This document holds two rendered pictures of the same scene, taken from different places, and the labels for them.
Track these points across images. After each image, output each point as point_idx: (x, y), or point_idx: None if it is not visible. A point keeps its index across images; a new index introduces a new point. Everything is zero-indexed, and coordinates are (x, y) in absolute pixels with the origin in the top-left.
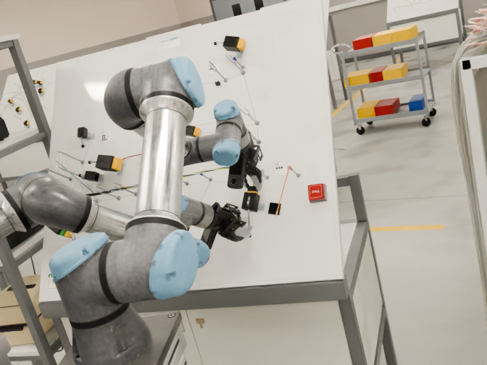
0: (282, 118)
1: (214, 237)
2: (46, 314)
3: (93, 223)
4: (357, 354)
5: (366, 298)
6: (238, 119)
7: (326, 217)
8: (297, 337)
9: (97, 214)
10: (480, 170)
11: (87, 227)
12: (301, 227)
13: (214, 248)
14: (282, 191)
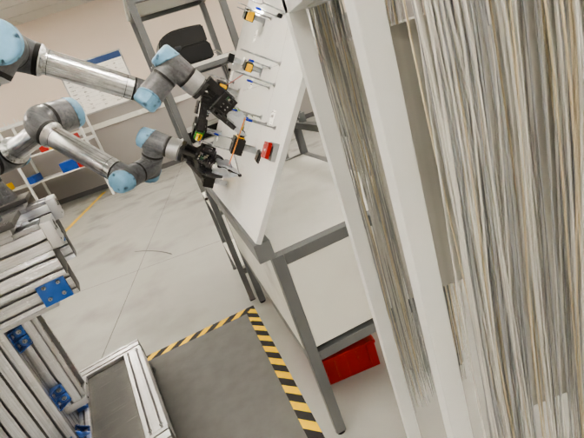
0: (288, 61)
1: (195, 169)
2: (206, 189)
3: (47, 142)
4: (292, 315)
5: (355, 271)
6: (165, 66)
7: (269, 179)
8: (269, 275)
9: (48, 136)
10: (334, 177)
11: (46, 144)
12: (260, 182)
13: (237, 176)
14: (235, 142)
